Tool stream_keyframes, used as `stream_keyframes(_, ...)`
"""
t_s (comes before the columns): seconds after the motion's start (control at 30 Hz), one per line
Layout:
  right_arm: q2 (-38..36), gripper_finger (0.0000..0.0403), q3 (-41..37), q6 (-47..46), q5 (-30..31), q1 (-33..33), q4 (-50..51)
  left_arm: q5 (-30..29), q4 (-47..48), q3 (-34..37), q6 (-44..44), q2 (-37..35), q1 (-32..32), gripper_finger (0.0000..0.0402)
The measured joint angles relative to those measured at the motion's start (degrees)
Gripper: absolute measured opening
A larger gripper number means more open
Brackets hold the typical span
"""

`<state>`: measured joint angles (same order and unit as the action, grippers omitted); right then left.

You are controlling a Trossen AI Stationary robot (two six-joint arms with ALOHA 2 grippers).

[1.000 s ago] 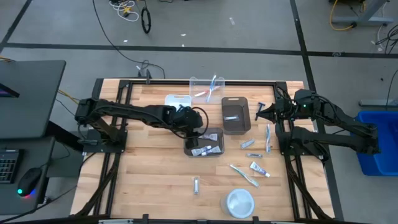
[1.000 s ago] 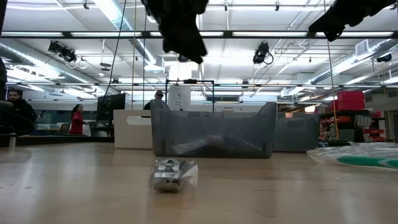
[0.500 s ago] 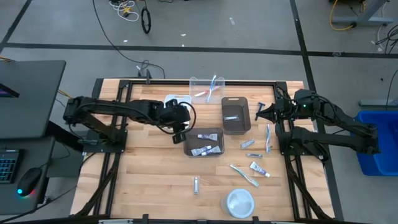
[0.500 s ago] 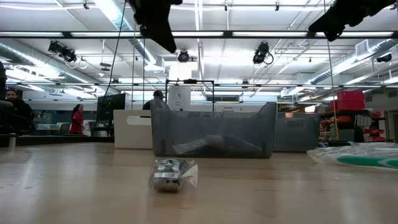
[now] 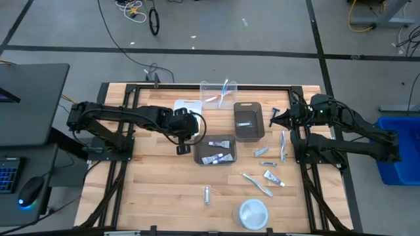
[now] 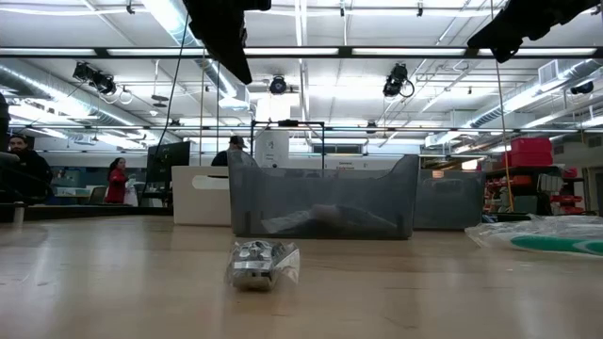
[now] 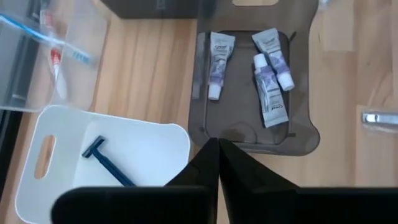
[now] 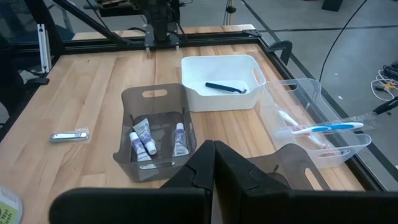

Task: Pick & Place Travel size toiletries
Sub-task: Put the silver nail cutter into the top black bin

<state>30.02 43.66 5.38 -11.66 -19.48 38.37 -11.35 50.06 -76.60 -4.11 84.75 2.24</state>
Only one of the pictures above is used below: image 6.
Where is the black storage shelf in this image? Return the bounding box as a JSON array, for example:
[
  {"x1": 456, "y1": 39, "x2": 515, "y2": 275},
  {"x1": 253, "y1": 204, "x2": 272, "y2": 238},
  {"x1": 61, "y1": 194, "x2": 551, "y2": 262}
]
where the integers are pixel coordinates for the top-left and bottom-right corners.
[{"x1": 484, "y1": 164, "x2": 588, "y2": 217}]

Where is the silver ventilation duct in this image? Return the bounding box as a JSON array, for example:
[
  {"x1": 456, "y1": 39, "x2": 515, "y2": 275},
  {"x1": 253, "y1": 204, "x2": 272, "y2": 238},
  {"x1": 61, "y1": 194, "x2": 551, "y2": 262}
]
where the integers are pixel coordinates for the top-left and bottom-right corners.
[
  {"x1": 470, "y1": 58, "x2": 603, "y2": 128},
  {"x1": 140, "y1": 0, "x2": 251, "y2": 112}
]

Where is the black monitor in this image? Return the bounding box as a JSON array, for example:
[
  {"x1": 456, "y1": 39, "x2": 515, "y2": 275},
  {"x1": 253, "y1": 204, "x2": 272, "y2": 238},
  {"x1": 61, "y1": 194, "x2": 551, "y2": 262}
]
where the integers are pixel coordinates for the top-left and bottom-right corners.
[{"x1": 145, "y1": 139, "x2": 192, "y2": 186}]

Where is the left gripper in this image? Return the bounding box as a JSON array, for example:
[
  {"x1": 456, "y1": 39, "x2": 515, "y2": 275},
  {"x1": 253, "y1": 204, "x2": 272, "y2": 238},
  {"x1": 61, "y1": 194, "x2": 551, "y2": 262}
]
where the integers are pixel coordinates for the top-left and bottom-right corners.
[{"x1": 182, "y1": 0, "x2": 273, "y2": 86}]

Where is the red plastic storage bin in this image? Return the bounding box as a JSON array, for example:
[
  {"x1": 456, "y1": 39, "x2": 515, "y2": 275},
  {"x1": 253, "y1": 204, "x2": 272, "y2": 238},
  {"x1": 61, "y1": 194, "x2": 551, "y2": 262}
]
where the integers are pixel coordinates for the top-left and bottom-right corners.
[
  {"x1": 511, "y1": 137, "x2": 553, "y2": 153},
  {"x1": 501, "y1": 151, "x2": 555, "y2": 167}
]

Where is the silver nail clipper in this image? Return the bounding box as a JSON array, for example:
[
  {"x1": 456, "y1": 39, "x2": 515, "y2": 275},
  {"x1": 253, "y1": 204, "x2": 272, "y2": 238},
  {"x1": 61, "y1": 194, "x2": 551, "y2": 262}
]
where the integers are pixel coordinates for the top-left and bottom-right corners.
[{"x1": 224, "y1": 238, "x2": 302, "y2": 292}]

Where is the white plastic bin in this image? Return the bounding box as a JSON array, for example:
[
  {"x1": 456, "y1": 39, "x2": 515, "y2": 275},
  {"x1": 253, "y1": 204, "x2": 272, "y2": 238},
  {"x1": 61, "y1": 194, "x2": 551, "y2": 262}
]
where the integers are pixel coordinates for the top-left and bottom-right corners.
[{"x1": 171, "y1": 164, "x2": 232, "y2": 227}]

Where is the green toothbrush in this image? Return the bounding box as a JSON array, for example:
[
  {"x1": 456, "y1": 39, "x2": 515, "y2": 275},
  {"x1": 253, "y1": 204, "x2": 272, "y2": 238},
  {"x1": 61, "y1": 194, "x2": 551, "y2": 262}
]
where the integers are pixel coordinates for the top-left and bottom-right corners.
[{"x1": 464, "y1": 220, "x2": 603, "y2": 259}]

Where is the toothpaste tube red cap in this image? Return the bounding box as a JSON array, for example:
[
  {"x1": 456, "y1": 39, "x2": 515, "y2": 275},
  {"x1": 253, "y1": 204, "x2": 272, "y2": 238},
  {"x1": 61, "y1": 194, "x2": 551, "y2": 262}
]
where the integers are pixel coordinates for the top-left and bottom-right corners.
[{"x1": 260, "y1": 209, "x2": 315, "y2": 235}]

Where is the black ceiling camera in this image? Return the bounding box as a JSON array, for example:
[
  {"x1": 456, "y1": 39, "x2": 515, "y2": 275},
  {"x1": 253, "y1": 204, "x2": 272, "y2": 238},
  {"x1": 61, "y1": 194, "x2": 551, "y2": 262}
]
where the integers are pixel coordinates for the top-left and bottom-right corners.
[
  {"x1": 269, "y1": 74, "x2": 288, "y2": 96},
  {"x1": 382, "y1": 62, "x2": 416, "y2": 100},
  {"x1": 569, "y1": 80, "x2": 595, "y2": 96},
  {"x1": 72, "y1": 60, "x2": 118, "y2": 96}
]

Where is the smoky grey translucent bin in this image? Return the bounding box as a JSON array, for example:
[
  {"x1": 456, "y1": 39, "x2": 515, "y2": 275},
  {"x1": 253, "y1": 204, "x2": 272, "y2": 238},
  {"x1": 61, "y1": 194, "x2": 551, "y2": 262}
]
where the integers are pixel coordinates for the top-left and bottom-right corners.
[
  {"x1": 227, "y1": 149, "x2": 420, "y2": 241},
  {"x1": 413, "y1": 168, "x2": 486, "y2": 232}
]

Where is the person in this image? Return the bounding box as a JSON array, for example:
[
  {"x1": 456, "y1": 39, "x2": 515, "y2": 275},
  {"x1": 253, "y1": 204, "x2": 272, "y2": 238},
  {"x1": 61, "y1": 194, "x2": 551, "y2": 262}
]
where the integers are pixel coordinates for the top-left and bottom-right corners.
[
  {"x1": 104, "y1": 157, "x2": 129, "y2": 205},
  {"x1": 210, "y1": 135, "x2": 249, "y2": 168},
  {"x1": 0, "y1": 133, "x2": 54, "y2": 204}
]

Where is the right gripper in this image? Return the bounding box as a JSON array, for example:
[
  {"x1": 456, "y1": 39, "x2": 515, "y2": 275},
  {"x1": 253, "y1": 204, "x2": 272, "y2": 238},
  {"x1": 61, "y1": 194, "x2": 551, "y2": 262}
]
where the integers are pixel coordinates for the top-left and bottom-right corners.
[{"x1": 466, "y1": 0, "x2": 600, "y2": 65}]

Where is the black background stand frame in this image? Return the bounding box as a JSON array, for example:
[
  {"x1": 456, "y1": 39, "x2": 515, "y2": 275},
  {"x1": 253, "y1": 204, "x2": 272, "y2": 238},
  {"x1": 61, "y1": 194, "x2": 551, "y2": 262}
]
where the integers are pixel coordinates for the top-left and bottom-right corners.
[{"x1": 251, "y1": 119, "x2": 327, "y2": 170}]

